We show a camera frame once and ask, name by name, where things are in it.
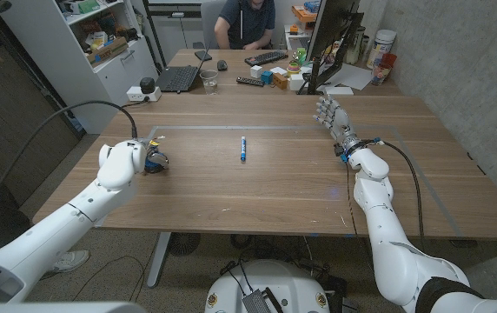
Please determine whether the orange box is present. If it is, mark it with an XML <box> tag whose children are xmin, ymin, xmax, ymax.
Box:
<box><xmin>291</xmin><ymin>4</ymin><xmax>319</xmax><ymax>23</ymax></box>

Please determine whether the dark bottle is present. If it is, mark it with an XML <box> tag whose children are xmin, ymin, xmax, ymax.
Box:
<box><xmin>346</xmin><ymin>25</ymin><xmax>367</xmax><ymax>65</ymax></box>

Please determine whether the black laptop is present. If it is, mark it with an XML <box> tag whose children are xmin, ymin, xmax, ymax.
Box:
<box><xmin>155</xmin><ymin>42</ymin><xmax>211</xmax><ymax>94</ymax></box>

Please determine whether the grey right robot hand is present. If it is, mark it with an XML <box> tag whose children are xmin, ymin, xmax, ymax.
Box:
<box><xmin>312</xmin><ymin>96</ymin><xmax>361</xmax><ymax>151</ymax></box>

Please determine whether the grey office chair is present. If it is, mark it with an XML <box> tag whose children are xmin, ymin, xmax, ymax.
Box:
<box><xmin>192</xmin><ymin>0</ymin><xmax>228</xmax><ymax>50</ymax></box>

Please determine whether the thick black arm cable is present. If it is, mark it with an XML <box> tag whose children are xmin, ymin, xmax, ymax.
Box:
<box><xmin>372</xmin><ymin>137</ymin><xmax>426</xmax><ymax>241</ymax></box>
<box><xmin>0</xmin><ymin>100</ymin><xmax>139</xmax><ymax>227</ymax></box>

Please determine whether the grey table leg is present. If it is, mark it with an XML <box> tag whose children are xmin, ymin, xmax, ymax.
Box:
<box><xmin>146</xmin><ymin>231</ymin><xmax>172</xmax><ymax>289</ymax></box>

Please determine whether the clear drinking glass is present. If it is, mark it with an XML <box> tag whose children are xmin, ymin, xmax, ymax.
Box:
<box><xmin>199</xmin><ymin>69</ymin><xmax>220</xmax><ymax>96</ymax></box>

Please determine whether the white power strip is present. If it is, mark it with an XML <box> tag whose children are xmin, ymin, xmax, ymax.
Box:
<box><xmin>126</xmin><ymin>85</ymin><xmax>162</xmax><ymax>103</ymax></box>

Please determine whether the white paper sheet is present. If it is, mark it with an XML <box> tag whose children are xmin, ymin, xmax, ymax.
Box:
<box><xmin>322</xmin><ymin>63</ymin><xmax>374</xmax><ymax>91</ymax></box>

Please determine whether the black computer monitor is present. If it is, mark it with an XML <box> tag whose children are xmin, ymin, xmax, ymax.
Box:
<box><xmin>305</xmin><ymin>0</ymin><xmax>361</xmax><ymax>62</ymax></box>
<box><xmin>296</xmin><ymin>12</ymin><xmax>365</xmax><ymax>96</ymax></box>

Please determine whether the blue push button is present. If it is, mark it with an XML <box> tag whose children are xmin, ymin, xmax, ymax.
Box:
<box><xmin>144</xmin><ymin>150</ymin><xmax>165</xmax><ymax>175</ymax></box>

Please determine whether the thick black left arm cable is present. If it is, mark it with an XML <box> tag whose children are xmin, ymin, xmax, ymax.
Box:
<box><xmin>0</xmin><ymin>100</ymin><xmax>139</xmax><ymax>227</ymax></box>

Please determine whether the black keyboard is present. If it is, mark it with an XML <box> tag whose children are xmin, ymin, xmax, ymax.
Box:
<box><xmin>244</xmin><ymin>50</ymin><xmax>289</xmax><ymax>67</ymax></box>

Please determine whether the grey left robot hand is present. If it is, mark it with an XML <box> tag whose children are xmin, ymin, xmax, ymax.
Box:
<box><xmin>143</xmin><ymin>136</ymin><xmax>171</xmax><ymax>175</ymax></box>

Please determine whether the white square box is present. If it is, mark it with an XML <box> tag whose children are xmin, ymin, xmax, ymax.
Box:
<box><xmin>288</xmin><ymin>73</ymin><xmax>306</xmax><ymax>92</ymax></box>

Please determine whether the white cylindrical canister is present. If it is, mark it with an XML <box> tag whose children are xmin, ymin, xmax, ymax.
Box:
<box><xmin>366</xmin><ymin>29</ymin><xmax>398</xmax><ymax>70</ymax></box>

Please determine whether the white shelf cabinet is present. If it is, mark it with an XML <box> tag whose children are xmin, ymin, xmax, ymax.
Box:
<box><xmin>0</xmin><ymin>0</ymin><xmax>159</xmax><ymax>135</ymax></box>

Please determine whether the cardboard box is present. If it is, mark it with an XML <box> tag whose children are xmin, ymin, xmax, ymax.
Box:
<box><xmin>85</xmin><ymin>36</ymin><xmax>129</xmax><ymax>66</ymax></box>

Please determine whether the flat white box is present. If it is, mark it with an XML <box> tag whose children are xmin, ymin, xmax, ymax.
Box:
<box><xmin>324</xmin><ymin>85</ymin><xmax>355</xmax><ymax>97</ymax></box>

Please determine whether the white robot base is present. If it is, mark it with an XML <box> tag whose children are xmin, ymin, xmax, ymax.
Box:
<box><xmin>204</xmin><ymin>259</ymin><xmax>331</xmax><ymax>313</ymax></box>

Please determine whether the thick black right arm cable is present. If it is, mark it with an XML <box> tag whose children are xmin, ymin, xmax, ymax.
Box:
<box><xmin>372</xmin><ymin>137</ymin><xmax>426</xmax><ymax>241</ymax></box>

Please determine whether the black remote control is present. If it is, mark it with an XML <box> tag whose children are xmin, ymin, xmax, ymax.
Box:
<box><xmin>235</xmin><ymin>76</ymin><xmax>266</xmax><ymax>87</ymax></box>

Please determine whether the seated person in dark shirt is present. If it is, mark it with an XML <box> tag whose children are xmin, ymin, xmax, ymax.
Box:
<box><xmin>213</xmin><ymin>0</ymin><xmax>277</xmax><ymax>50</ymax></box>

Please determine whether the red snack cup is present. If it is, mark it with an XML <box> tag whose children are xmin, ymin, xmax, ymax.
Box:
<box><xmin>370</xmin><ymin>52</ymin><xmax>398</xmax><ymax>86</ymax></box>

